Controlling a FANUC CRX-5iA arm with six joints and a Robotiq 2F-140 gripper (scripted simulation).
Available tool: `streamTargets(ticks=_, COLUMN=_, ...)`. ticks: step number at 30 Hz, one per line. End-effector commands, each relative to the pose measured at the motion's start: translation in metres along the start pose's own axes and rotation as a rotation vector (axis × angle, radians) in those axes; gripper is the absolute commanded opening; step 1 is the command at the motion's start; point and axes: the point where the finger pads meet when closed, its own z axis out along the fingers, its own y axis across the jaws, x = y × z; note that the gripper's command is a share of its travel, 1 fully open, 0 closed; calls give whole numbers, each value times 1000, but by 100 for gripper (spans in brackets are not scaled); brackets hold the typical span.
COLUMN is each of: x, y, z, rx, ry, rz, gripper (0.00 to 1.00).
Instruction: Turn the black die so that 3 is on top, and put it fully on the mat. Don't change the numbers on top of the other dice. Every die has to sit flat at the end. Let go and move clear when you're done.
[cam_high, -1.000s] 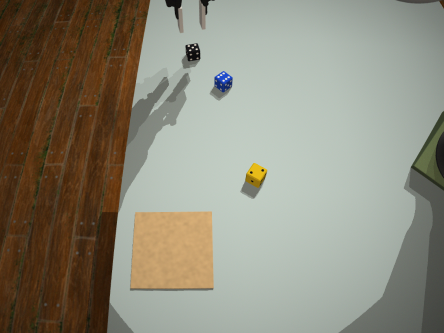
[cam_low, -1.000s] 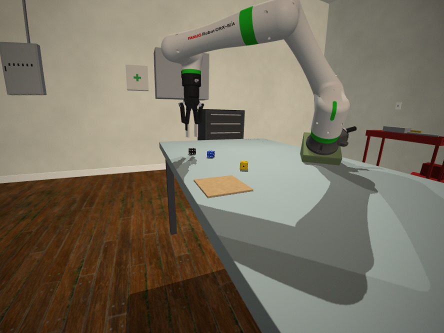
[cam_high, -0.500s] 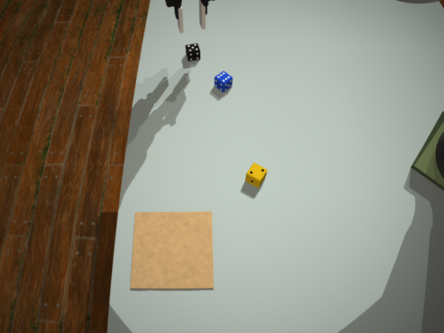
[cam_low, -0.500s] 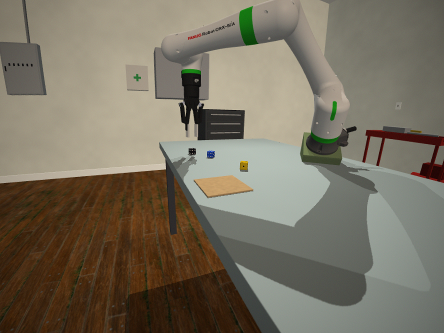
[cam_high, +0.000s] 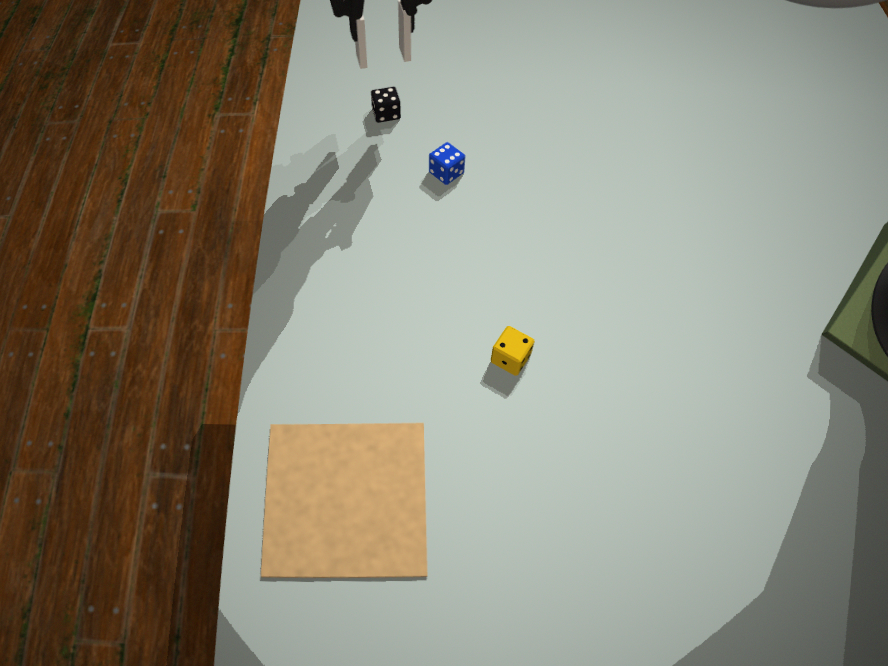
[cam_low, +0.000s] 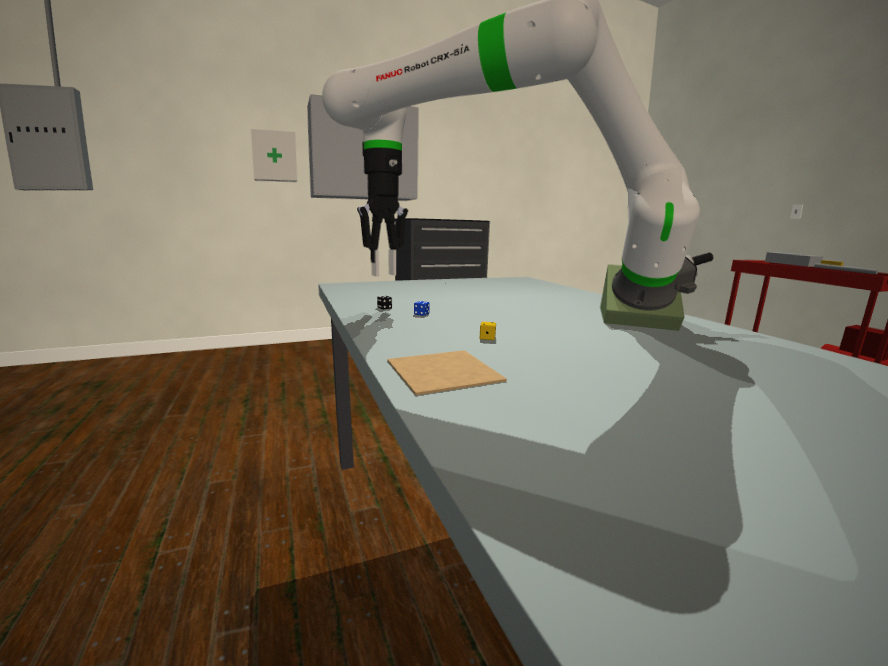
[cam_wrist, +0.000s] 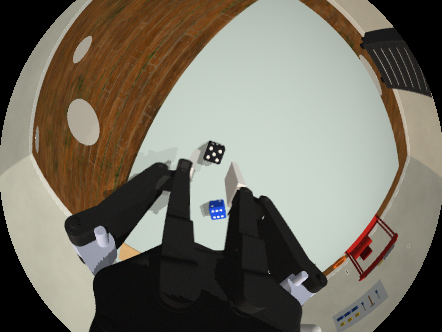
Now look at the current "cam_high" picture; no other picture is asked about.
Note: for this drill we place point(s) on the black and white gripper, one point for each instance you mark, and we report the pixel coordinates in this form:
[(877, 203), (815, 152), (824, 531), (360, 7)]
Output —
[(354, 10)]

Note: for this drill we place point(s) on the black die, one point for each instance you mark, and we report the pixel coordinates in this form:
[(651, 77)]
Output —
[(386, 104)]

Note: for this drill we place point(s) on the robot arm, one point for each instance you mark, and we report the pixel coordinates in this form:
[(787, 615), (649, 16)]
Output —
[(879, 306)]

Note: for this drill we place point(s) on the blue die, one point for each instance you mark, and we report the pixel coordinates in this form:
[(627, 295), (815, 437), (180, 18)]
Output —
[(446, 163)]

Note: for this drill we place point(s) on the yellow die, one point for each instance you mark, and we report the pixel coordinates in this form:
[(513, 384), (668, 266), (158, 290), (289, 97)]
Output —
[(512, 350)]

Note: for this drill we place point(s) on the tan square mat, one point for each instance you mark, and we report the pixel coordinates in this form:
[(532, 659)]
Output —
[(345, 501)]

